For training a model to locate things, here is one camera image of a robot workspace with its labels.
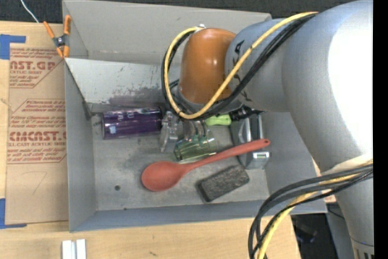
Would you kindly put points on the purple metal can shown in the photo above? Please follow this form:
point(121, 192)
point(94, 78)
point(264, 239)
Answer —
point(130, 125)

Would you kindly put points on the black cylinder on white bracket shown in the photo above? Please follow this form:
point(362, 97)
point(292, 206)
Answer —
point(241, 114)

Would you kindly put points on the black rectangular sponge block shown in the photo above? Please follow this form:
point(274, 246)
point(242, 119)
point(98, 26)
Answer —
point(222, 182)

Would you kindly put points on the red silicone spoon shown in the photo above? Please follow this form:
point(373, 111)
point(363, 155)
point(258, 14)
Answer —
point(160, 176)

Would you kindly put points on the grey metal bin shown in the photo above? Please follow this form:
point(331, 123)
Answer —
point(121, 166)

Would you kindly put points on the brown cardboard board red print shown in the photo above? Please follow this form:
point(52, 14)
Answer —
point(36, 188)

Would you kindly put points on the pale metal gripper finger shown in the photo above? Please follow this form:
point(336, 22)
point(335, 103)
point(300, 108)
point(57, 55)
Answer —
point(173, 122)
point(165, 141)

